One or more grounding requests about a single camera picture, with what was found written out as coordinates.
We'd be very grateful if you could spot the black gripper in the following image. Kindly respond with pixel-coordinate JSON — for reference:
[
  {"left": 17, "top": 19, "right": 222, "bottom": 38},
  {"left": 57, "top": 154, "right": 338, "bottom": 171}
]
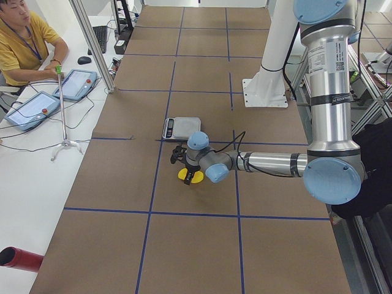
[{"left": 183, "top": 159, "right": 201, "bottom": 186}]

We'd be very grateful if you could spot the yellow mango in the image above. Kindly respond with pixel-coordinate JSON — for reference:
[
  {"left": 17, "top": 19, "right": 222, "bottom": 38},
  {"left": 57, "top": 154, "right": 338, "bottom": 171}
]
[{"left": 178, "top": 168, "right": 204, "bottom": 184}]

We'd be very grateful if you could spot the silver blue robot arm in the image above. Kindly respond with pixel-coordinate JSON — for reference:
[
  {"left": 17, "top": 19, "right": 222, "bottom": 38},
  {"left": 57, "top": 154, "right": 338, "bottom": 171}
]
[{"left": 181, "top": 1, "right": 365, "bottom": 205}]

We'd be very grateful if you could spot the silver digital kitchen scale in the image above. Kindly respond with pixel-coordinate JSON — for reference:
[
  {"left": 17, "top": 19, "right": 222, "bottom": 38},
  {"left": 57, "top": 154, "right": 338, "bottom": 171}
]
[{"left": 162, "top": 117, "right": 201, "bottom": 140}]

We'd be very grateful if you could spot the far blue teach pendant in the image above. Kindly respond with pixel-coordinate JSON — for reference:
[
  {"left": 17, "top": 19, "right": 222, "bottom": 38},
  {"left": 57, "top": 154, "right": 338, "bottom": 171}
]
[{"left": 61, "top": 69, "right": 97, "bottom": 101}]

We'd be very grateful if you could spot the blue teach pendant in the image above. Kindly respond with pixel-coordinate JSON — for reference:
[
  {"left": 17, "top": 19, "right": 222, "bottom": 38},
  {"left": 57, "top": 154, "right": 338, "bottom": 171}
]
[
  {"left": 5, "top": 91, "right": 60, "bottom": 131},
  {"left": 61, "top": 69, "right": 97, "bottom": 101}
]

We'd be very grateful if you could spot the black computer box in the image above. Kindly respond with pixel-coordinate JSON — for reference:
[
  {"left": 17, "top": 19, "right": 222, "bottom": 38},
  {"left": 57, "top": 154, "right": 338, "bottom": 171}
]
[{"left": 113, "top": 40, "right": 127, "bottom": 55}]

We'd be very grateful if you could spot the black computer mouse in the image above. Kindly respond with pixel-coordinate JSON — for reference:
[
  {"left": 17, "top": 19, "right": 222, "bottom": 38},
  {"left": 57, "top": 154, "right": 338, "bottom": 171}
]
[{"left": 77, "top": 56, "right": 92, "bottom": 65}]

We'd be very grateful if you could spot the near blue teach pendant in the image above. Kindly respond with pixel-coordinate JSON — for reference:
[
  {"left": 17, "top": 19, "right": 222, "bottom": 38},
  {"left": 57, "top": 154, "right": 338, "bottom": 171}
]
[{"left": 5, "top": 91, "right": 60, "bottom": 131}]

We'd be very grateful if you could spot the black keyboard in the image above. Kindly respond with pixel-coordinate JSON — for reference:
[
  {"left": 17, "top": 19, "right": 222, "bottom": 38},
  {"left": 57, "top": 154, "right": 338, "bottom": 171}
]
[{"left": 92, "top": 26, "right": 108, "bottom": 54}]

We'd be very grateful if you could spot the red cylinder tube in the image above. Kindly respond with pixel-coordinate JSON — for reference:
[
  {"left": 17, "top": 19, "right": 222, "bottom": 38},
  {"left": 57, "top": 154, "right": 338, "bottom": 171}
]
[{"left": 1, "top": 247, "right": 44, "bottom": 273}]

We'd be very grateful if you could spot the black cloth cover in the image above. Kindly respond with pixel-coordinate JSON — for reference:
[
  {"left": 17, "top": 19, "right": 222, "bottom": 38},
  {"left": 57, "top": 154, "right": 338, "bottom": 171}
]
[{"left": 331, "top": 118, "right": 391, "bottom": 219}]

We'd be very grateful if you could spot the person in yellow shirt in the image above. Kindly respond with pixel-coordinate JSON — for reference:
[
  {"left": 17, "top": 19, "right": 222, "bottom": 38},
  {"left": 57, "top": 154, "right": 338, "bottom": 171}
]
[{"left": 1, "top": 1, "right": 69, "bottom": 87}]

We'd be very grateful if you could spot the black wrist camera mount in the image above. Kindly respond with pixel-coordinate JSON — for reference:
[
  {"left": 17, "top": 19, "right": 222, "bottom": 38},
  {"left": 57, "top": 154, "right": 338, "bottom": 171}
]
[{"left": 170, "top": 145, "right": 187, "bottom": 164}]

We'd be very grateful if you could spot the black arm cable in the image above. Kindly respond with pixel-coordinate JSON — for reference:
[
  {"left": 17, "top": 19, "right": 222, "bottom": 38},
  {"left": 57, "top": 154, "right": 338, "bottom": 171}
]
[{"left": 211, "top": 130, "right": 295, "bottom": 178}]

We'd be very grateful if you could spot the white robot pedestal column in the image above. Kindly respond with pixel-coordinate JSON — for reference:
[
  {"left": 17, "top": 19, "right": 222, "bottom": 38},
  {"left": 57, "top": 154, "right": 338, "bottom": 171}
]
[{"left": 243, "top": 1, "right": 299, "bottom": 108}]

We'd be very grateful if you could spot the aluminium frame post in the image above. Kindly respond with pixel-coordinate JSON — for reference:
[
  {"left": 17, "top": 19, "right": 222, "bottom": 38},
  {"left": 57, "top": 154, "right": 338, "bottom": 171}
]
[{"left": 69, "top": 0, "right": 115, "bottom": 93}]

